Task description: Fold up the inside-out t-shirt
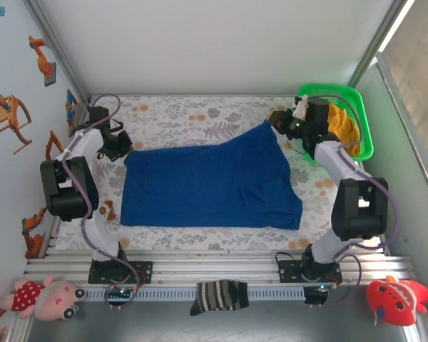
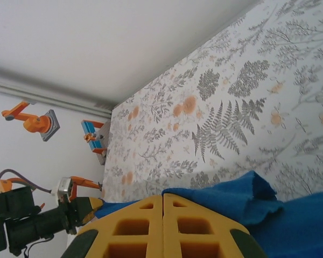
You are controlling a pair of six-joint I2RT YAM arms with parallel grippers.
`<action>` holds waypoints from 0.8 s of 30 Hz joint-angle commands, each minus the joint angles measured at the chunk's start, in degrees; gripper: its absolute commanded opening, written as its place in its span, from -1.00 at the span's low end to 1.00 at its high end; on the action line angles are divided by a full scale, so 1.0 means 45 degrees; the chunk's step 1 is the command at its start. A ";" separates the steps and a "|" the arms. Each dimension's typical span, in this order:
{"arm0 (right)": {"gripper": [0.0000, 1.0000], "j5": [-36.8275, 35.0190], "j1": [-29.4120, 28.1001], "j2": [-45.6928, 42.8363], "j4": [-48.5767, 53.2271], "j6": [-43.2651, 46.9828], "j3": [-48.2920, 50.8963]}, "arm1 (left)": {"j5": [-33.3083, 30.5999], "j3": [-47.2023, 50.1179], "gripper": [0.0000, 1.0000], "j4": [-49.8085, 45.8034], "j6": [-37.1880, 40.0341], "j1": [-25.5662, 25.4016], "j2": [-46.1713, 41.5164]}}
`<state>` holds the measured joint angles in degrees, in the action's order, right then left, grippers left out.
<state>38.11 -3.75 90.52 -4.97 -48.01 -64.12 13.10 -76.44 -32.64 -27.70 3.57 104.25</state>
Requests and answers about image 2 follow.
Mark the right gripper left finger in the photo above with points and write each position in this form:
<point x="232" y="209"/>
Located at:
<point x="105" y="233"/>

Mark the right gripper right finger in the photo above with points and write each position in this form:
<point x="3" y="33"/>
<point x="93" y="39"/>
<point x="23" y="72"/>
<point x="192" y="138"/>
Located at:
<point x="223" y="236"/>

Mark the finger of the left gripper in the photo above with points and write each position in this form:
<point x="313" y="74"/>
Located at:
<point x="83" y="206"/>
<point x="91" y="218"/>

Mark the blue t-shirt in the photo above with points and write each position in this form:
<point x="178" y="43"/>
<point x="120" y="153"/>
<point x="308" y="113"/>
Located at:
<point x="285" y="223"/>

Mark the orange robot sticker grey base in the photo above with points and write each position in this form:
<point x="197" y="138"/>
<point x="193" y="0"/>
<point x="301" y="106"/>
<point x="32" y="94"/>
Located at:
<point x="32" y="122"/>

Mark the floral patterned tablecloth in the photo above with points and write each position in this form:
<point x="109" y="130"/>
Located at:
<point x="231" y="107"/>

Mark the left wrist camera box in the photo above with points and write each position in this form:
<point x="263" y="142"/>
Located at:
<point x="64" y="186"/>

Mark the blue orange gripper wall sticker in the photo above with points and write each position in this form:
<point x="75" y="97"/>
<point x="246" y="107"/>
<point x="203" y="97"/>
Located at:
<point x="92" y="139"/>

